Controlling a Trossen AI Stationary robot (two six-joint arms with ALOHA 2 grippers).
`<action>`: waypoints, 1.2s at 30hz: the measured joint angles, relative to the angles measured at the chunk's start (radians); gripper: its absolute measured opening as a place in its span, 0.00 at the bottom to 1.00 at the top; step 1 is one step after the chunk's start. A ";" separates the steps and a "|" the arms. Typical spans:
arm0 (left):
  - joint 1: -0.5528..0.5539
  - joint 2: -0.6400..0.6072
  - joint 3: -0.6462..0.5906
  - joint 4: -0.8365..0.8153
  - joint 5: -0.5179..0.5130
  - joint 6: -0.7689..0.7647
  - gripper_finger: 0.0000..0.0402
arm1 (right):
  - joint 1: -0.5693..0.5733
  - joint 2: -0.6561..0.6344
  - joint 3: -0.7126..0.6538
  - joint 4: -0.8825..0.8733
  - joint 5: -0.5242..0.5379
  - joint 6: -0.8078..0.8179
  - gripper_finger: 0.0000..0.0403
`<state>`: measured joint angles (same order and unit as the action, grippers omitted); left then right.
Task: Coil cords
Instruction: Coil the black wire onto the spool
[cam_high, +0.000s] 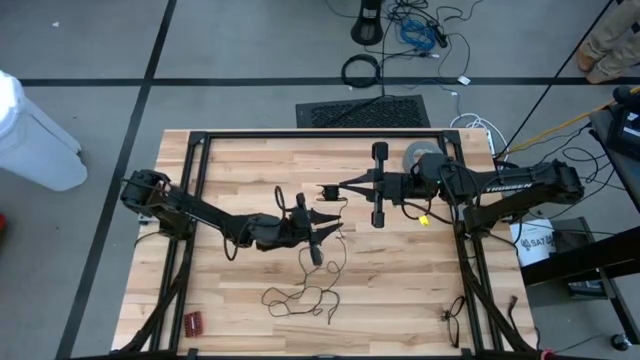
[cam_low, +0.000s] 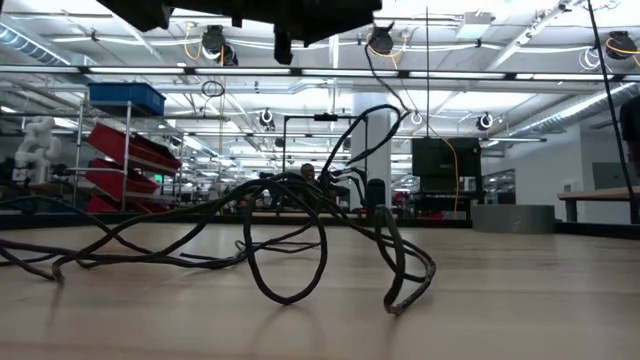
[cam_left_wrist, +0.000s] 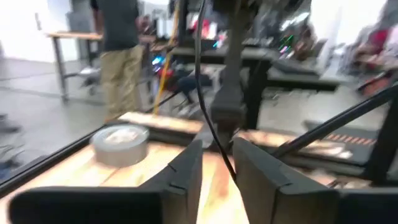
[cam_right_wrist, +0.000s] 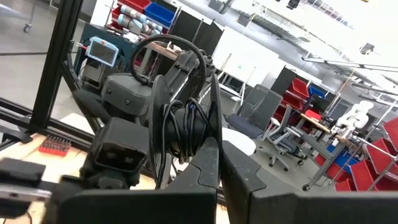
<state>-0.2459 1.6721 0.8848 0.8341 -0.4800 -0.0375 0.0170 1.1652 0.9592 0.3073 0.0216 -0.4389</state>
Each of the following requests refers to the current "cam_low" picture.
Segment blue storage bin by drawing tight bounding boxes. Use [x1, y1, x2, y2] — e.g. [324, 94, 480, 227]
[88, 81, 167, 118]

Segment black cable reel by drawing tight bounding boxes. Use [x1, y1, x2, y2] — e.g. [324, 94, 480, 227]
[605, 29, 640, 61]
[367, 22, 396, 57]
[201, 23, 240, 67]

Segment black robot station frame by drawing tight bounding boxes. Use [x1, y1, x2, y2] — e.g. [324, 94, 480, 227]
[281, 112, 370, 214]

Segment grey duct tape roll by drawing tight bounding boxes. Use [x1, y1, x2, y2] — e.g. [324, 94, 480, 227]
[471, 203, 556, 235]

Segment metal shelf rack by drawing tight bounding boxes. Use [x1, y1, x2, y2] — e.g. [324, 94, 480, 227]
[69, 99, 184, 215]

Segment black aluminium table frame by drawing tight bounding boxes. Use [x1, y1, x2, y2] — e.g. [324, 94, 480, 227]
[0, 212, 640, 240]

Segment thin black slanted strut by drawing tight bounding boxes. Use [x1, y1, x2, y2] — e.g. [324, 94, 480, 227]
[585, 0, 637, 197]

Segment long light strip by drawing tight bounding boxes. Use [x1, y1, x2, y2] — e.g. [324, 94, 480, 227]
[0, 64, 640, 82]

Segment person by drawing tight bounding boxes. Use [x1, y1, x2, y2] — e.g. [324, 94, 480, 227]
[294, 162, 324, 201]
[618, 93, 640, 169]

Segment white column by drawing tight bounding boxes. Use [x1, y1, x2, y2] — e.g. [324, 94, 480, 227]
[351, 91, 393, 211]

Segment thin black cord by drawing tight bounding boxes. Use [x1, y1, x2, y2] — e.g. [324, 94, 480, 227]
[0, 42, 438, 317]

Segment red storage bin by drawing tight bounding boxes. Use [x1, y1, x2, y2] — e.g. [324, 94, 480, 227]
[87, 122, 183, 177]
[82, 193, 177, 216]
[83, 158, 160, 201]

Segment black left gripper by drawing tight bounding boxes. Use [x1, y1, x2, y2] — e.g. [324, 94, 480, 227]
[230, 0, 385, 66]

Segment long wooden table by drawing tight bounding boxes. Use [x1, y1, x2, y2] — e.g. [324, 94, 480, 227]
[556, 186, 640, 225]

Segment yellow drop cable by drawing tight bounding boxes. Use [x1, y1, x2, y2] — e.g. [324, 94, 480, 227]
[364, 32, 460, 214]

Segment black cylindrical stand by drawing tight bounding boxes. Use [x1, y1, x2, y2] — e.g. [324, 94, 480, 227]
[365, 177, 388, 219]

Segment black equipment cart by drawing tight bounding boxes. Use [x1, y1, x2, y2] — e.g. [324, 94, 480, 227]
[410, 136, 484, 215]

